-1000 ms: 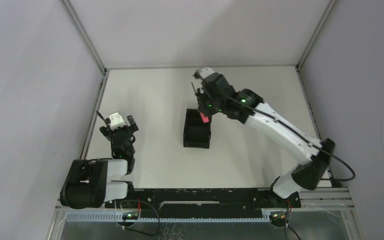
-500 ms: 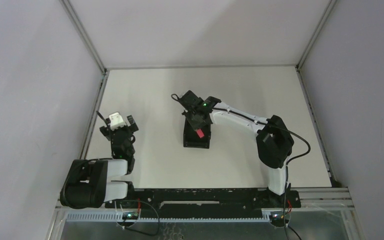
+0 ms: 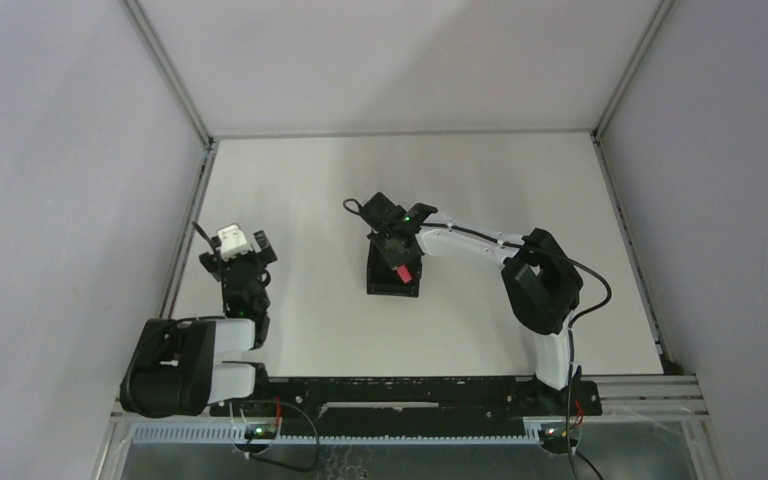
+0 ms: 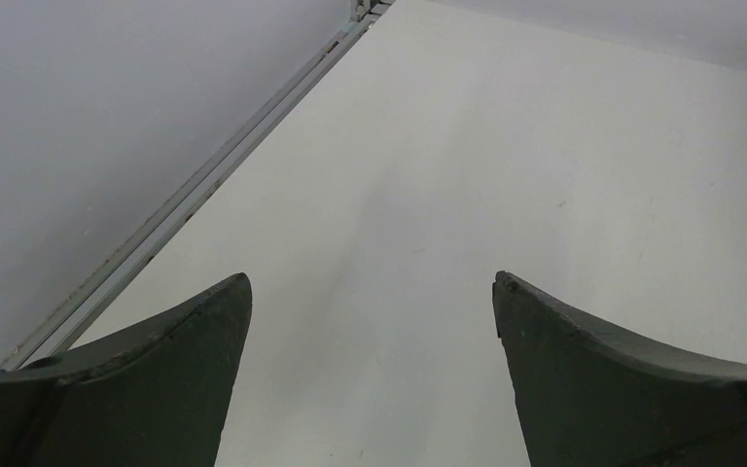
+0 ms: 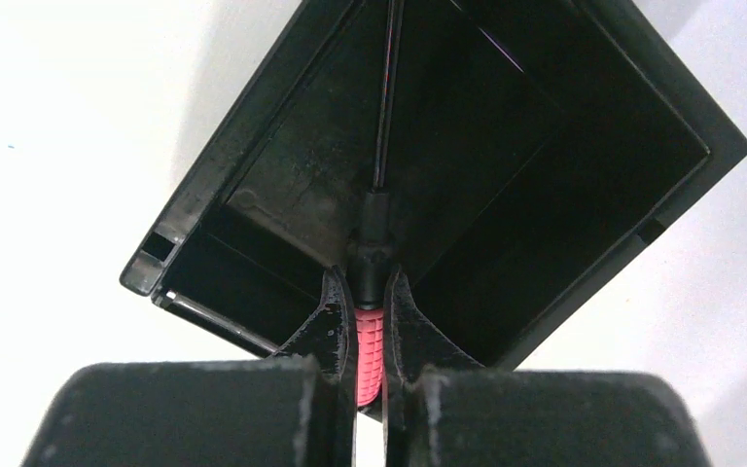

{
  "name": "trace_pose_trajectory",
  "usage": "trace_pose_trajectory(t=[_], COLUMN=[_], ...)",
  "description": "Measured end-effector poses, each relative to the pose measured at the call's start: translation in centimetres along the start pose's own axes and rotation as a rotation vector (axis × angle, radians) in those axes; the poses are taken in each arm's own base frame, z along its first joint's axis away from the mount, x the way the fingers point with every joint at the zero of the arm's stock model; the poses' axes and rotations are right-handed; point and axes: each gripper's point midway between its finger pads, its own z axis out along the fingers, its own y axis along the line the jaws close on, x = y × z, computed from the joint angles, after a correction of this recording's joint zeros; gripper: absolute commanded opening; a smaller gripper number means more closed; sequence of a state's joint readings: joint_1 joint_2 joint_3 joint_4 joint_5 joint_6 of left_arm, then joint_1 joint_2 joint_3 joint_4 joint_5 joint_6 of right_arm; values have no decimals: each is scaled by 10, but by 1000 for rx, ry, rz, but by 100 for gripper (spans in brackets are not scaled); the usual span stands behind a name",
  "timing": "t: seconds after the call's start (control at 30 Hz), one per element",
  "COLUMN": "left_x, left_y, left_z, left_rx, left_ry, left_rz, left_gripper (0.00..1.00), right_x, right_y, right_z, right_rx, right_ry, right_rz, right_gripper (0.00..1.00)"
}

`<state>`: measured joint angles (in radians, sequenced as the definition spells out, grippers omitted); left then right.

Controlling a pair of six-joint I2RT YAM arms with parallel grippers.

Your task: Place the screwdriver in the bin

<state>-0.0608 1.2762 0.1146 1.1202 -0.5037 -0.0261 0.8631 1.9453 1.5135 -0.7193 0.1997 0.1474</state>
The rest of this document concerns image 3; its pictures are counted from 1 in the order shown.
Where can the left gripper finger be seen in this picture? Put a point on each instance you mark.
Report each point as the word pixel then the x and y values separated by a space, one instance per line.
pixel 210 264
pixel 266 252

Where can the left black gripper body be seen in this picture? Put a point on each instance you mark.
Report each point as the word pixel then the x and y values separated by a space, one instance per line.
pixel 239 263

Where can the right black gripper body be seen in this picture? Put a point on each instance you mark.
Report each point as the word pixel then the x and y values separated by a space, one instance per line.
pixel 394 257

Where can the red handled screwdriver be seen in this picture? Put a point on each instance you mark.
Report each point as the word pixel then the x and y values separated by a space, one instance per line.
pixel 404 274

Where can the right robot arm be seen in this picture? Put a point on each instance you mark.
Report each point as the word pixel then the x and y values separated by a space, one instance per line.
pixel 541 282

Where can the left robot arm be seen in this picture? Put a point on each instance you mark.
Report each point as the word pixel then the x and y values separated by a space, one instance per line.
pixel 176 368

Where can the black plastic bin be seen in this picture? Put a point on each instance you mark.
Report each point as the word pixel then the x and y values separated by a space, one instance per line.
pixel 385 254

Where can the left circuit board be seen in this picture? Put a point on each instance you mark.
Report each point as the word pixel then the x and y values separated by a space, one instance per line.
pixel 266 433

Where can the circuit board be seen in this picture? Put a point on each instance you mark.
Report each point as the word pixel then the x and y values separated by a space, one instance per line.
pixel 266 433
pixel 557 441

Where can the right circuit board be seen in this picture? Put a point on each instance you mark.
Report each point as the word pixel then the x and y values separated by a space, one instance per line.
pixel 557 441

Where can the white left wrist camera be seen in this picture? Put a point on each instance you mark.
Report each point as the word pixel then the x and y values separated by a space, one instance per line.
pixel 232 242

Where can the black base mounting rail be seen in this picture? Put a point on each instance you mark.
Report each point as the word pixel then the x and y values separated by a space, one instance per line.
pixel 511 395

